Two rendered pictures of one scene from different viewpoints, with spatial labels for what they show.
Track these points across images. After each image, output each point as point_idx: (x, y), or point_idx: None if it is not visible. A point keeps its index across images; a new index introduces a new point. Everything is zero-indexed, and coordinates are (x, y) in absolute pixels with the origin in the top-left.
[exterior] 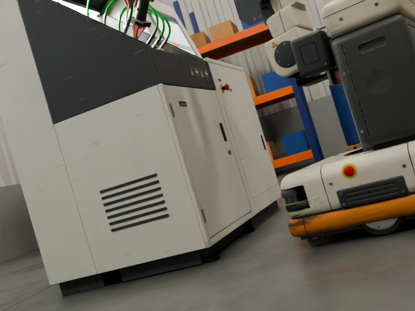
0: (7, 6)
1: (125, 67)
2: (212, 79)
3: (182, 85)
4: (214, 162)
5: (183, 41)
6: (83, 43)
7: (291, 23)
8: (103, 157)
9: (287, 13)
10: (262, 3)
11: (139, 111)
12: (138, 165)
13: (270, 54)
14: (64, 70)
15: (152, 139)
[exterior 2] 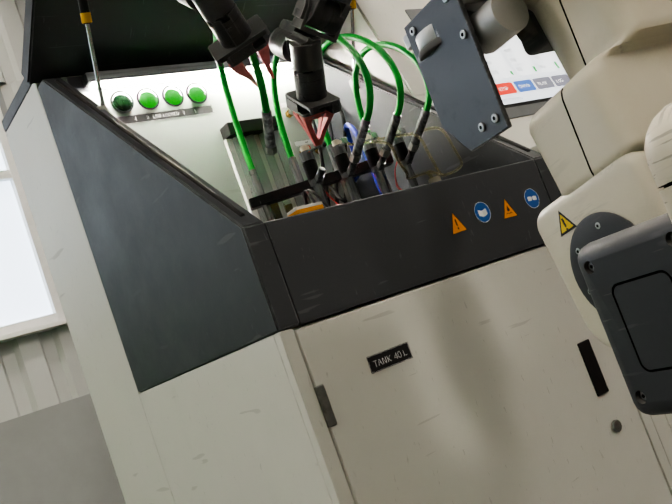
0: (38, 126)
1: (210, 279)
2: None
3: (398, 291)
4: (532, 499)
5: (540, 66)
6: (140, 211)
7: (609, 141)
8: (219, 495)
9: (589, 99)
10: (525, 47)
11: (254, 402)
12: None
13: (560, 259)
14: (128, 272)
15: (291, 483)
